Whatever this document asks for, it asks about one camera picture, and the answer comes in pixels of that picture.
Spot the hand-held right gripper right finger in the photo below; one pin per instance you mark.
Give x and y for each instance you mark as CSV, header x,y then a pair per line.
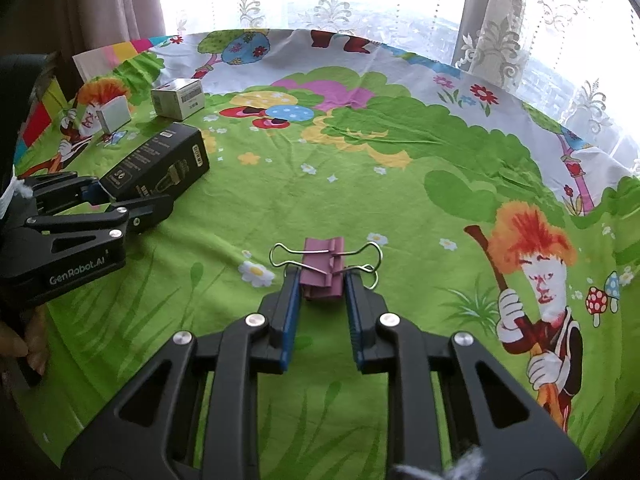
x,y
352,320

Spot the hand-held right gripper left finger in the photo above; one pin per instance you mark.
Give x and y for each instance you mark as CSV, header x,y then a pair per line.
x,y
291,320

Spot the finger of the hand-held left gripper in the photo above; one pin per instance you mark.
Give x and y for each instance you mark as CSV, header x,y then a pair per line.
x,y
92,192
145,212

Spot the black cardboard box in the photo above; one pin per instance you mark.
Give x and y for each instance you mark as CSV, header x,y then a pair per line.
x,y
160,160

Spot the purple binder clip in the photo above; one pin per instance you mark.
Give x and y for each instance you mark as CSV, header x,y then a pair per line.
x,y
320,265

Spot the person's left hand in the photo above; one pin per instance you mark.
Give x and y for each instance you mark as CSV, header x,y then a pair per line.
x,y
35,350

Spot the small plain white box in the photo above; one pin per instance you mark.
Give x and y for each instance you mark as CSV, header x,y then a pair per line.
x,y
112,115

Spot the white box with barcode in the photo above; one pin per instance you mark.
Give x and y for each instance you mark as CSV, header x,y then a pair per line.
x,y
175,102

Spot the cartoon printed bedsheet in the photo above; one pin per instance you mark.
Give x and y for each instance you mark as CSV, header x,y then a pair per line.
x,y
350,185

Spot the pink curtain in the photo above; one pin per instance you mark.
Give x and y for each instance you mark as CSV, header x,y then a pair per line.
x,y
110,5

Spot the white lace curtain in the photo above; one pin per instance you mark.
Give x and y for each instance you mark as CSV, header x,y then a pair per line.
x,y
350,0

